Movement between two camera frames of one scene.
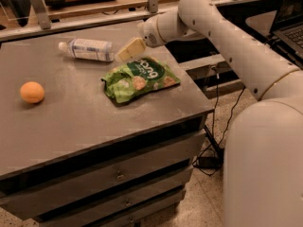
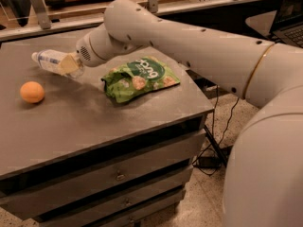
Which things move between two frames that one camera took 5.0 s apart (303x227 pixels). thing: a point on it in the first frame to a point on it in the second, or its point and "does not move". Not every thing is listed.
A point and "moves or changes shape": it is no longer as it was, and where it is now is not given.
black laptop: x=288 y=24 does not move
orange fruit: x=32 y=92 does not move
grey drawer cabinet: x=76 y=158 does not move
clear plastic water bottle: x=93 y=49 moves or changes shape
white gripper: x=149 y=31 to x=83 y=53
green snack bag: x=125 y=81 does not move
